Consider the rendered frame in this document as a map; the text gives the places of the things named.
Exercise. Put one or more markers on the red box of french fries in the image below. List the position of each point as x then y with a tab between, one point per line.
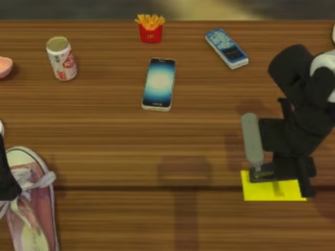
150	30

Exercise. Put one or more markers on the white and pink sneaker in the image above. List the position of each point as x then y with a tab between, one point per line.
31	204

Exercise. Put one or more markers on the pink bowl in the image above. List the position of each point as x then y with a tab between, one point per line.
4	66

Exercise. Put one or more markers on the yellow sticky note pad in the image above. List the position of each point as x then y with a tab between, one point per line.
264	192

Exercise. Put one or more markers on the white and red drink can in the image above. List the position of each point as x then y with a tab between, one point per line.
61	58

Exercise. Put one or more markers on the smartphone with blue screen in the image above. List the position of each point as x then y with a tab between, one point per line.
158	83

